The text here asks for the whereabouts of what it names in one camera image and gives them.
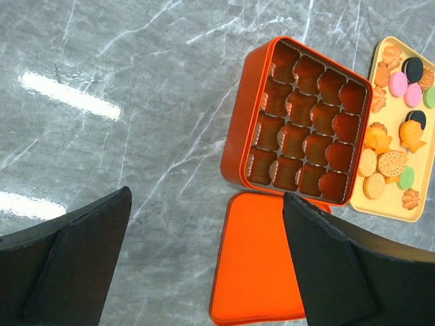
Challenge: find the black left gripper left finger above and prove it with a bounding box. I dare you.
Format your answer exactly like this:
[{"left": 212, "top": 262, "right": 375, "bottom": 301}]
[{"left": 1, "top": 187, "right": 132, "bottom": 325}]

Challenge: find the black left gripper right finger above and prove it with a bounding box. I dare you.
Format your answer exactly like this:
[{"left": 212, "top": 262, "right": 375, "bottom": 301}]
[{"left": 283, "top": 192, "right": 434, "bottom": 325}]

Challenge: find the orange fish shaped cookie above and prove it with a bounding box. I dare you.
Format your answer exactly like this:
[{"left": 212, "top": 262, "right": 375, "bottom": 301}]
[{"left": 399, "top": 120, "right": 426, "bottom": 153}]

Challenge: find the round beige biscuit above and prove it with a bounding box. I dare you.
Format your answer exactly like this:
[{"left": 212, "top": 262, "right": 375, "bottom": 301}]
[
  {"left": 363, "top": 173, "right": 386, "bottom": 200},
  {"left": 358, "top": 148, "right": 377, "bottom": 177}
]

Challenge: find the orange swirl cookie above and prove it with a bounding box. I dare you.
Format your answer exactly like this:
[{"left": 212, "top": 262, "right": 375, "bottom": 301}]
[
  {"left": 370, "top": 86, "right": 386, "bottom": 113},
  {"left": 382, "top": 46, "right": 402, "bottom": 71},
  {"left": 417, "top": 67, "right": 434, "bottom": 91},
  {"left": 402, "top": 188, "right": 419, "bottom": 210}
]

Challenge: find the orange tin lid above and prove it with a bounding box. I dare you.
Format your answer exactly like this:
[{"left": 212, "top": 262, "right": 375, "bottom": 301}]
[{"left": 209, "top": 192, "right": 305, "bottom": 325}]

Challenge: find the green macaron cookie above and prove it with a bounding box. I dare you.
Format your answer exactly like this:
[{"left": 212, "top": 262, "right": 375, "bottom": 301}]
[
  {"left": 423, "top": 85, "right": 435, "bottom": 109},
  {"left": 397, "top": 166, "right": 415, "bottom": 190}
]

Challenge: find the round patterned biscuit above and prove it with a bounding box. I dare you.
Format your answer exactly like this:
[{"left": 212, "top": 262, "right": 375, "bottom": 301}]
[{"left": 377, "top": 150, "right": 408, "bottom": 177}]

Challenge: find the yellow cookie tray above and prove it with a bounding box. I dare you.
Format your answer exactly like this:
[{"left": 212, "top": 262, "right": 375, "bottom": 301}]
[{"left": 350, "top": 36, "right": 434, "bottom": 222}]

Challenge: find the orange cookie tin box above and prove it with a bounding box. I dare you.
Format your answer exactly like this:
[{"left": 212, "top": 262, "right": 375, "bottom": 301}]
[{"left": 220, "top": 36, "right": 372, "bottom": 206}]

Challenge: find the black sandwich cookie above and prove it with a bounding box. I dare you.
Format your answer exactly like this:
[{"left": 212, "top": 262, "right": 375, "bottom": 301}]
[
  {"left": 402, "top": 56, "right": 424, "bottom": 84},
  {"left": 405, "top": 110, "right": 427, "bottom": 130}
]

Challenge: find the orange swirl cookie left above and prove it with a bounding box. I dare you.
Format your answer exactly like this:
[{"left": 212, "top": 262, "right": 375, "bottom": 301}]
[{"left": 370, "top": 86, "right": 386, "bottom": 113}]

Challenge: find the pink macaron cookie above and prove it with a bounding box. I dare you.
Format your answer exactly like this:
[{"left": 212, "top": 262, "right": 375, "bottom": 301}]
[
  {"left": 388, "top": 71, "right": 408, "bottom": 97},
  {"left": 404, "top": 83, "right": 423, "bottom": 108}
]

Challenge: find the orange bear cookie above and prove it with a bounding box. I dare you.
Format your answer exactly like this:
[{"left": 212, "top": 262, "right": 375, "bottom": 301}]
[{"left": 375, "top": 62, "right": 390, "bottom": 88}]

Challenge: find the orange swirl cookie right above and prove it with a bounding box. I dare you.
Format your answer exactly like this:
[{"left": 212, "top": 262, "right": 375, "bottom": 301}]
[{"left": 417, "top": 67, "right": 434, "bottom": 91}]

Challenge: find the orange swirl cookie top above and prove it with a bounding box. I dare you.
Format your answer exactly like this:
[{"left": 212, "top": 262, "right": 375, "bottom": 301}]
[{"left": 382, "top": 46, "right": 402, "bottom": 71}]

